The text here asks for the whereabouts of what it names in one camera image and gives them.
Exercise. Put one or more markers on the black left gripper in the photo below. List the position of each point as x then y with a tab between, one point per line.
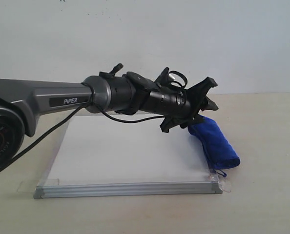
181	107

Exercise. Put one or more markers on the blue cloth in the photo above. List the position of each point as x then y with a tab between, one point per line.
219	153

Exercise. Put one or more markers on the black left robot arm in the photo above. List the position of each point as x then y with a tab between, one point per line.
22	102

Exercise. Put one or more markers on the white board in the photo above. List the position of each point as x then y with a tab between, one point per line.
96	156

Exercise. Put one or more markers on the clear tape front right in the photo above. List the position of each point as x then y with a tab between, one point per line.
220	184

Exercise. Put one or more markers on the clear tape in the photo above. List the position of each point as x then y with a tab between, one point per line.
220	184
30	186

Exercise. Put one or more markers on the clear tape front left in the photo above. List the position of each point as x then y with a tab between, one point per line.
30	186

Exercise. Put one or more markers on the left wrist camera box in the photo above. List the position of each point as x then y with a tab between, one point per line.
166	79

